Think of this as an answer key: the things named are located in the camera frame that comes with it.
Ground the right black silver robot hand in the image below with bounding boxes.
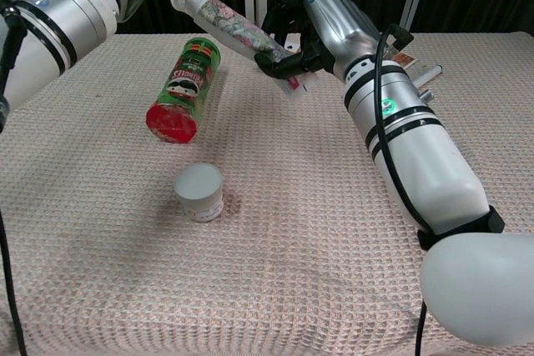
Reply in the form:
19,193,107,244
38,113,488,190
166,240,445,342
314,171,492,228
254,0,381,83

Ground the black and white marker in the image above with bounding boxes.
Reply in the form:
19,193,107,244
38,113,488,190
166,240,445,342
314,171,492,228
410,63,444,87

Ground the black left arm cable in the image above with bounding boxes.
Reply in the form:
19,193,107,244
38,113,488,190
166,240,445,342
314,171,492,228
0,0,29,356

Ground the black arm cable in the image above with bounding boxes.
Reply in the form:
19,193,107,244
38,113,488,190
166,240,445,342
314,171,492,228
372,23,436,356
0,0,29,356

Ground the floral squeeze tube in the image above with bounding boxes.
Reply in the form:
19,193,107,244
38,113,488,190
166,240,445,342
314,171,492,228
169,0,320,101

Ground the small white jar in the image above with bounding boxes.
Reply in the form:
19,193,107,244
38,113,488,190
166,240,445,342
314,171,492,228
173,163,225,224

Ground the green Pringles can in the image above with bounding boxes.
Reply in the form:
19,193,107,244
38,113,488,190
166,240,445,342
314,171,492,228
144,36,222,146

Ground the red photo postcard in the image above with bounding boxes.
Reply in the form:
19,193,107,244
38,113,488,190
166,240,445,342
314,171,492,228
385,38,419,70

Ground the beige waffle tablecloth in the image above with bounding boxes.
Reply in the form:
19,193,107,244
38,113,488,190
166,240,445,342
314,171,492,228
0,30,534,356

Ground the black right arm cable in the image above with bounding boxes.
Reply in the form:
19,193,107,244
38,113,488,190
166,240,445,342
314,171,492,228
372,23,436,356

